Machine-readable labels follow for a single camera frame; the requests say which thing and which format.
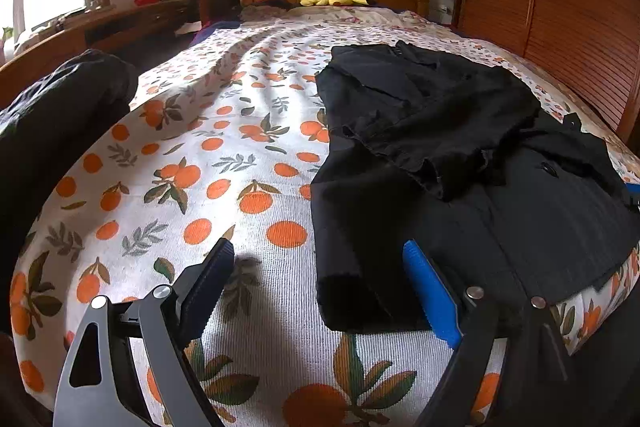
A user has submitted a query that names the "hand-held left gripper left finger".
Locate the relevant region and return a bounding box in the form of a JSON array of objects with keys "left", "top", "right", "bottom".
[{"left": 53, "top": 239, "right": 236, "bottom": 427}]

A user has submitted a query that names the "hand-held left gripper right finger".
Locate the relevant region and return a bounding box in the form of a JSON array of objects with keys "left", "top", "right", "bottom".
[{"left": 403, "top": 240, "right": 572, "bottom": 427}]

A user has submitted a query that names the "pile of dark clothes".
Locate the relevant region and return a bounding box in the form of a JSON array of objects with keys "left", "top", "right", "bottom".
[{"left": 0, "top": 49, "right": 139, "bottom": 333}]

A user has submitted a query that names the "orange fruit print bedsheet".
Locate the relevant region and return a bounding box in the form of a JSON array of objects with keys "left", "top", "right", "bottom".
[{"left": 10, "top": 13, "right": 640, "bottom": 427}]

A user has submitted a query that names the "black double-breasted coat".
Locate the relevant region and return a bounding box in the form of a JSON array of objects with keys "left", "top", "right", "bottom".
[{"left": 310, "top": 40, "right": 640, "bottom": 334}]

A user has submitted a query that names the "wooden desk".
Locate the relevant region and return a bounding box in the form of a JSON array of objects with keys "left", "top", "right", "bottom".
[{"left": 0, "top": 0, "right": 192, "bottom": 108}]

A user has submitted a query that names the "floral quilt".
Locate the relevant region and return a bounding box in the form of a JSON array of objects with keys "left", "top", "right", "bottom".
[{"left": 240, "top": 3, "right": 453, "bottom": 28}]

